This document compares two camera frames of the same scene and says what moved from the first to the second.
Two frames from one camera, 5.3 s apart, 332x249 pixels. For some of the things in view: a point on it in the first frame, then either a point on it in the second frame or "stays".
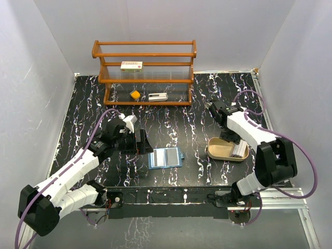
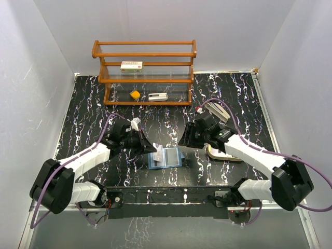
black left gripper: [143, 147] stays
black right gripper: [234, 138] → [188, 139]
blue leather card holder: [165, 157] stays
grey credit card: [171, 156] stays
